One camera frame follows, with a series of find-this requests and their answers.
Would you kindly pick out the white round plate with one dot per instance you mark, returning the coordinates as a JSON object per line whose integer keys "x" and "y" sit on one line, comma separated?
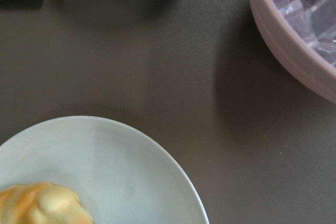
{"x": 120, "y": 174}

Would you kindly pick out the twisted glazed donut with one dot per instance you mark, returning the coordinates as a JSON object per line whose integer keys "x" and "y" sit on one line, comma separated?
{"x": 42, "y": 202}

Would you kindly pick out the pink bowl with ice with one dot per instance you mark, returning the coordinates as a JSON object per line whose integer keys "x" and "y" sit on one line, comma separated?
{"x": 301, "y": 61}

